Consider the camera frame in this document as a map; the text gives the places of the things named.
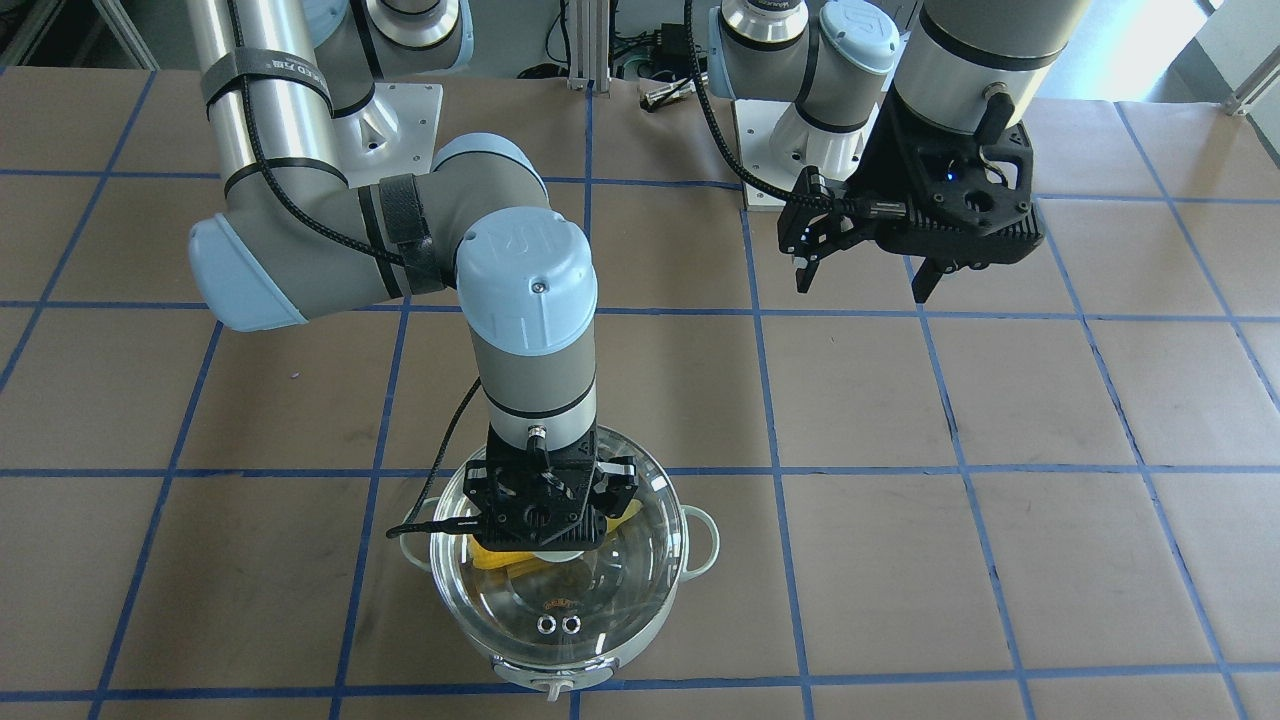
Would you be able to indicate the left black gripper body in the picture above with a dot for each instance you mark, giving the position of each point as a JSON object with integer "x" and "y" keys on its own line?
{"x": 884, "y": 152}

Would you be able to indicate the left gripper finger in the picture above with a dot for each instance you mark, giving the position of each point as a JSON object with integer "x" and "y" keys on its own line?
{"x": 805, "y": 269}
{"x": 926, "y": 278}

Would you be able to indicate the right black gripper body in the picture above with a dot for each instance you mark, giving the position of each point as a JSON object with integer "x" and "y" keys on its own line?
{"x": 619, "y": 484}

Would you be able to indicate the yellow corn cob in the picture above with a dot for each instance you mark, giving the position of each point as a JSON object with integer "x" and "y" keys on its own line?
{"x": 493, "y": 560}

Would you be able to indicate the glass pot lid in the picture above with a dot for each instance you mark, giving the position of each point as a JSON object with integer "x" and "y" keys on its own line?
{"x": 563, "y": 617}

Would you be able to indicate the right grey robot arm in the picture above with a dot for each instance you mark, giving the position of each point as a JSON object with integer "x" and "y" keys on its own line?
{"x": 330, "y": 208}

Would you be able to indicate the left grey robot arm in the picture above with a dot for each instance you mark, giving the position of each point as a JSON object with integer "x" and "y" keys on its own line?
{"x": 836, "y": 61}

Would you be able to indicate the mint green steel pot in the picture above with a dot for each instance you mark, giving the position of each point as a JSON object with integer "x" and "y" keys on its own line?
{"x": 450, "y": 513}

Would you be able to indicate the black power adapter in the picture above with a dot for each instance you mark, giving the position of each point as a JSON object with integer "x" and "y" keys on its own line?
{"x": 672, "y": 48}

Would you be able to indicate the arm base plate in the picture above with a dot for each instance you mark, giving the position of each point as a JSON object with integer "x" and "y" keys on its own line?
{"x": 770, "y": 160}
{"x": 394, "y": 134}

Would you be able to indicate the metal cable connector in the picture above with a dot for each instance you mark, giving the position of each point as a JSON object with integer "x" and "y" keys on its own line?
{"x": 665, "y": 95}

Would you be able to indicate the aluminium frame post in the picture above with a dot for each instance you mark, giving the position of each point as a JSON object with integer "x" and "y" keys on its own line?
{"x": 588, "y": 37}

